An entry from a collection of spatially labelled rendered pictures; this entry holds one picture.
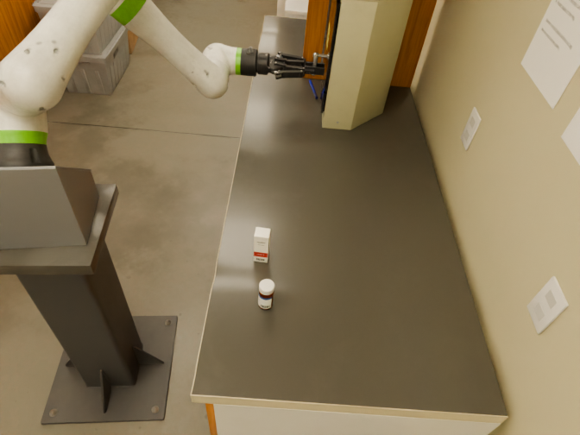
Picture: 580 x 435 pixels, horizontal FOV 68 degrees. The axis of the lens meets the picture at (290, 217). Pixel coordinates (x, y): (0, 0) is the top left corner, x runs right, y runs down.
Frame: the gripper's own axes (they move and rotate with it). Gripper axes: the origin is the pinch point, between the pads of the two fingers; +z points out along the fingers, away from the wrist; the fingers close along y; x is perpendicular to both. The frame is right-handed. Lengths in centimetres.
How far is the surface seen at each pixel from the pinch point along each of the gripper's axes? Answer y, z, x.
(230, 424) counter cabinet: -115, -16, 19
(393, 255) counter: -69, 25, 10
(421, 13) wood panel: 32, 41, -6
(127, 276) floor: -34, -84, 110
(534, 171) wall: -65, 48, -26
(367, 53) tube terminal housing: -4.4, 16.4, -11.0
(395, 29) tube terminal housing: 5.8, 26.0, -14.0
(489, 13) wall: -8, 49, -30
